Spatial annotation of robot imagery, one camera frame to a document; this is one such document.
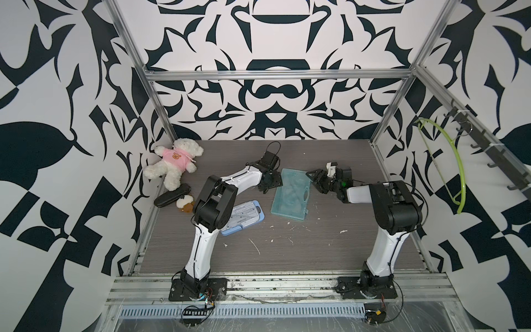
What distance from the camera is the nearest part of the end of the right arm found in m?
0.80

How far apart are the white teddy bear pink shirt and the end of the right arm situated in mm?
595

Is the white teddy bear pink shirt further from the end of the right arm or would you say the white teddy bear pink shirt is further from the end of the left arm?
the end of the right arm

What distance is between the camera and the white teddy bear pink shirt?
96cm

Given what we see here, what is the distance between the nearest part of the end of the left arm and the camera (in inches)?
30.3

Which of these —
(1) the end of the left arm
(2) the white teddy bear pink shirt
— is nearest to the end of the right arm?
(1) the end of the left arm

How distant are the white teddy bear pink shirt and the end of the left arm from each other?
0.41 m
